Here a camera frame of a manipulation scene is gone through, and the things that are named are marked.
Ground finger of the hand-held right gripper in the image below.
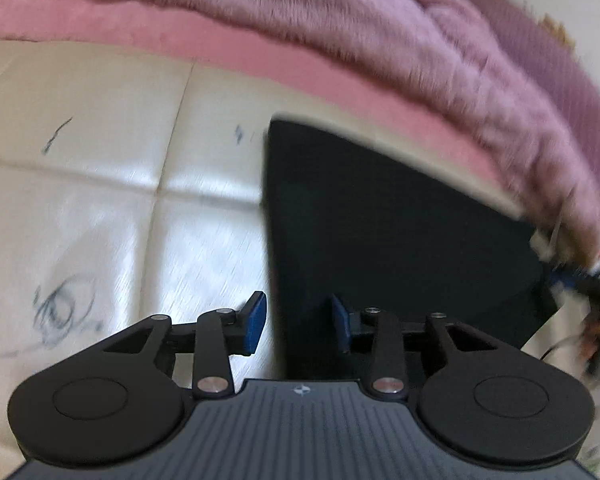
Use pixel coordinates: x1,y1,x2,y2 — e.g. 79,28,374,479
550,266,600,308

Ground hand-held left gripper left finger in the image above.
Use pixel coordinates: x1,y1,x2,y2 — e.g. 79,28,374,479
102,291,269,401

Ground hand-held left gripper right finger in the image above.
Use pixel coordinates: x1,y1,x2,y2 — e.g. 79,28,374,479
328,293,499,401

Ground black pants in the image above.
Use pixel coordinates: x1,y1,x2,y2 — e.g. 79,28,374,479
259,115,557,382

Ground purple knitted cushion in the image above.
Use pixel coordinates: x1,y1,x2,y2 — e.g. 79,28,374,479
464,0,600,171

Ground pink fluffy blanket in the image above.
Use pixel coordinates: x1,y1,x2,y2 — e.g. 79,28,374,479
0,0,600,273

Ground pink bed sheet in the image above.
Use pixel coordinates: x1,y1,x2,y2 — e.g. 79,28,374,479
0,0,527,217

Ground white cable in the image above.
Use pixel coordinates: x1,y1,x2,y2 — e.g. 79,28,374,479
529,210,567,263

